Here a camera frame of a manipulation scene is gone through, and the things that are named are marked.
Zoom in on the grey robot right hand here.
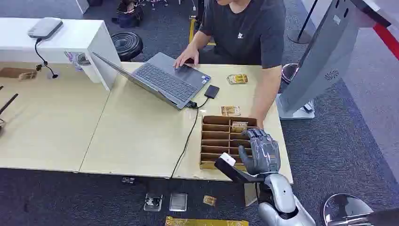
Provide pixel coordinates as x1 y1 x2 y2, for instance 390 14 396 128
238 128 281 176

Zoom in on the person's right hand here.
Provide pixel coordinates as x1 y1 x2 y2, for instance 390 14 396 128
173 44 200 69

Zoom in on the grey laptop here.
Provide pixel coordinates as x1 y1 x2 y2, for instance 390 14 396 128
91 51 212 111

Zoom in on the gold printed card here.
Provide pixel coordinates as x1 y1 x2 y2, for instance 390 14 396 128
231 121 249 134
221 105 242 117
202 194 217 208

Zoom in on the small black drive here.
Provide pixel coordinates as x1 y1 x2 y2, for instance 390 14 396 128
204 84 220 100

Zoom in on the cardboard piece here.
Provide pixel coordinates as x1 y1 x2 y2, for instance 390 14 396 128
243 182 260 208

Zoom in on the wooden card box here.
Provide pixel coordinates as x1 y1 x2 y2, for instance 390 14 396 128
199 115 259 171

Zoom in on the gold card pack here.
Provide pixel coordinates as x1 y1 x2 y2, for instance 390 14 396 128
226 73 249 85

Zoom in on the black round stool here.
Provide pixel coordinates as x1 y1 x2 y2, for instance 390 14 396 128
110 31 144 62

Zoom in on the person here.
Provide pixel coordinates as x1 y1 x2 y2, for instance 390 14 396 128
173 0 287 129

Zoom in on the dark bag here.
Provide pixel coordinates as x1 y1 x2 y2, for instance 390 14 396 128
111 0 145 28

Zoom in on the round chrome stool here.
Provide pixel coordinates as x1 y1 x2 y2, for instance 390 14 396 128
278 63 301 94

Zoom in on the long gold strip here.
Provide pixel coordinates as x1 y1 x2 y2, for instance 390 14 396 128
164 216 250 226

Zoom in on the grey plastic case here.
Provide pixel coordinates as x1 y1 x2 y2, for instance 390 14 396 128
168 192 189 213

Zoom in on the chrome round base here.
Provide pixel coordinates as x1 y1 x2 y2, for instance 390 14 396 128
322 193 399 226

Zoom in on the printed sticker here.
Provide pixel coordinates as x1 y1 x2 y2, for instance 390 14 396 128
64 51 92 73

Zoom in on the grey kiosk stand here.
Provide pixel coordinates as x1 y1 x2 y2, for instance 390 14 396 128
275 0 392 121

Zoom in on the black pole stand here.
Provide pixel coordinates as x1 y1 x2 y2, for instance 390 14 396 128
286 0 319 45

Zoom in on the clear plastic case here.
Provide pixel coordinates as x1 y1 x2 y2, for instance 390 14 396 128
143 193 164 213

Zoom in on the white cabinet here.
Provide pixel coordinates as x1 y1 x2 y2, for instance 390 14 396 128
0 17 122 91

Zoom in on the flat grey device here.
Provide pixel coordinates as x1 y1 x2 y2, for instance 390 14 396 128
27 16 64 40

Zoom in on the red bar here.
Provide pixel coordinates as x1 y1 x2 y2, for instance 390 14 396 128
372 22 399 62

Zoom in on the brown wooden piece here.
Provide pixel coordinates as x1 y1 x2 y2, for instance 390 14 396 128
0 67 38 82

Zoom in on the black stick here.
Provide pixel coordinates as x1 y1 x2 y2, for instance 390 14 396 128
0 92 19 116

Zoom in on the yellow floor frame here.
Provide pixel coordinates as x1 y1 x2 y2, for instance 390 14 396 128
188 15 216 47

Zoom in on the black laptop cable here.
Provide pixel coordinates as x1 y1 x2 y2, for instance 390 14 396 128
169 97 210 179

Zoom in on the thin black cable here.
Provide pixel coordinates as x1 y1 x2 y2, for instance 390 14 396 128
34 38 59 80

